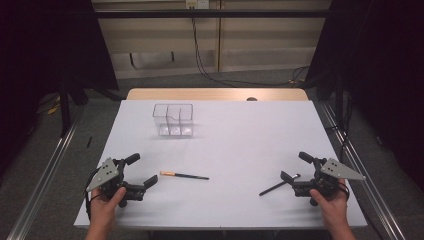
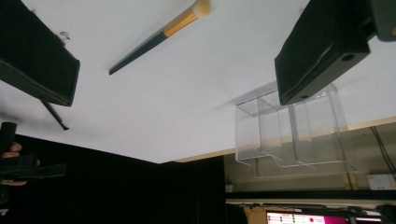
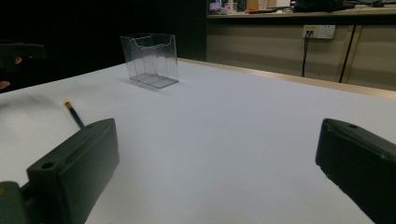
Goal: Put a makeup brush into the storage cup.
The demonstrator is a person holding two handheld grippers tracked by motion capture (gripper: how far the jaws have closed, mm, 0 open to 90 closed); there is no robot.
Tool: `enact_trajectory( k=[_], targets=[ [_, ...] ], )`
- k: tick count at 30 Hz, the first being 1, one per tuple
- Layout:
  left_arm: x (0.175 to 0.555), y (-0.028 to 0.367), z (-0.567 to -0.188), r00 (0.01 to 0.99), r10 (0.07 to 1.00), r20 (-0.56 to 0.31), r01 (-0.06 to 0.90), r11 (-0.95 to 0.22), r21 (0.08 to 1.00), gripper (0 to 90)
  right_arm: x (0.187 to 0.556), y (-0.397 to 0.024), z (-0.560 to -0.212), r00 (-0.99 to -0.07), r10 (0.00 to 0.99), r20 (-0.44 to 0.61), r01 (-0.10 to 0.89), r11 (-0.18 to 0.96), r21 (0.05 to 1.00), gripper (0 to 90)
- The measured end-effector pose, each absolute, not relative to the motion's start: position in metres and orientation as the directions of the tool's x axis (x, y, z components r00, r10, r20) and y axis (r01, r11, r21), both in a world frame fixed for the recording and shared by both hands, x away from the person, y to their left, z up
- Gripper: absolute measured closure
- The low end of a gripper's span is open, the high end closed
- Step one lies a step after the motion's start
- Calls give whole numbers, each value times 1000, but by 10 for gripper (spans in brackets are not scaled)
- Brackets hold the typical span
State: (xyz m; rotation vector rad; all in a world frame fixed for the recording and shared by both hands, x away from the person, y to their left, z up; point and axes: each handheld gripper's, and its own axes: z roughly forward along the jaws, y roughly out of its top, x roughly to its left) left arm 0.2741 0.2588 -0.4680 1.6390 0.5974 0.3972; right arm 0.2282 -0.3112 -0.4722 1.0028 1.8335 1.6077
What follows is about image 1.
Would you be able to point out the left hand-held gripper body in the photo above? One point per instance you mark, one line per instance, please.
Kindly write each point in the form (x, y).
(106, 173)

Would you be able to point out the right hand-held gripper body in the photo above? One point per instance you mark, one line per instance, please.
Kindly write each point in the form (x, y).
(336, 170)

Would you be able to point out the clear plastic organizer box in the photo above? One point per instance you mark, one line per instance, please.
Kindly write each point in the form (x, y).
(173, 120)

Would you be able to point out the person's left hand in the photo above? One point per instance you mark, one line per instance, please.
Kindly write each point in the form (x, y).
(101, 210)

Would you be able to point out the person's right hand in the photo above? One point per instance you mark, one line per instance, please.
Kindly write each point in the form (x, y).
(335, 210)

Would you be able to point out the small black pen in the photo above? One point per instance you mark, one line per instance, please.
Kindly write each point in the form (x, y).
(89, 142)

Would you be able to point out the white table cover board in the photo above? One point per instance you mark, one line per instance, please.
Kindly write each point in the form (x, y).
(226, 143)

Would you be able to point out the dark round table grommet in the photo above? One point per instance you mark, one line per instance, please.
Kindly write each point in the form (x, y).
(251, 99)

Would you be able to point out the black curtain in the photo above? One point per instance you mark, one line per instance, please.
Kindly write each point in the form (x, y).
(40, 50)
(383, 66)

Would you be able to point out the aluminium floor rail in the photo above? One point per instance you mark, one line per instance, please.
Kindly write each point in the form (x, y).
(43, 180)
(366, 186)

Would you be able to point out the black stand post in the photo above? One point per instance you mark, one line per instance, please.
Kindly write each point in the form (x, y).
(339, 106)
(65, 113)

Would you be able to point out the beige vertical wall trunking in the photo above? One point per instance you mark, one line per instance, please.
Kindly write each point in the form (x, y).
(219, 40)

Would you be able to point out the black horizontal frame bar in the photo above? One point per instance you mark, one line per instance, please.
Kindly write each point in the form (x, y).
(213, 13)

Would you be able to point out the white wall socket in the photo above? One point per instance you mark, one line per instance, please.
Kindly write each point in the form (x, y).
(197, 3)

